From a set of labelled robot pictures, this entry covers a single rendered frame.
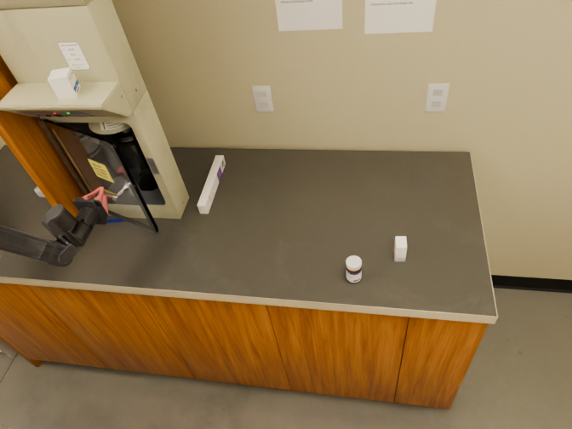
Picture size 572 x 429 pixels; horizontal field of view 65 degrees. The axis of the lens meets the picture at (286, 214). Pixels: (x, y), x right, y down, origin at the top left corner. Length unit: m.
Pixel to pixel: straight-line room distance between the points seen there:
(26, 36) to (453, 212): 1.36
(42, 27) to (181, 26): 0.51
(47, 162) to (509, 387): 2.09
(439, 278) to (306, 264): 0.41
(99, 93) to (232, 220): 0.62
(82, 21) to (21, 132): 0.46
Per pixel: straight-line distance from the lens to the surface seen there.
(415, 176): 1.71
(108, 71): 1.34
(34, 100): 1.40
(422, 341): 1.60
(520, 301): 2.61
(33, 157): 1.63
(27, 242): 1.33
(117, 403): 2.49
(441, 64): 1.65
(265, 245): 1.51
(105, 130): 1.51
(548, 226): 2.28
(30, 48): 1.42
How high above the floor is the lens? 2.11
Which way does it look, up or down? 48 degrees down
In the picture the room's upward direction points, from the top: 10 degrees counter-clockwise
